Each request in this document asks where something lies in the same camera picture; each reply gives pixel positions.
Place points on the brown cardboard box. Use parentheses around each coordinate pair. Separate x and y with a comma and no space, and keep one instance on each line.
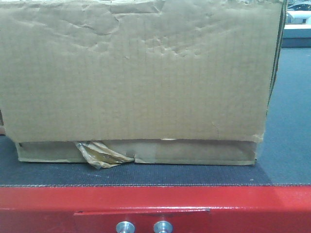
(109,82)

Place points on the right silver bolt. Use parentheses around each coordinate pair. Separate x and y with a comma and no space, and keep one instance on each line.
(163,227)

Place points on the silver bolt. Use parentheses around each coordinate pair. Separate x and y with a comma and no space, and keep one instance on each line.
(125,227)
(163,227)

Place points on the left silver bolt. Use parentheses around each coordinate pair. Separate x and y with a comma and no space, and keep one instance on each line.
(125,227)

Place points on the white background table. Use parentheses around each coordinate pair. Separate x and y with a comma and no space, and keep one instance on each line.
(298,20)

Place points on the red metal cart frame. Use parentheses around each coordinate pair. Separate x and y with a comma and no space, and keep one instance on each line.
(190,209)

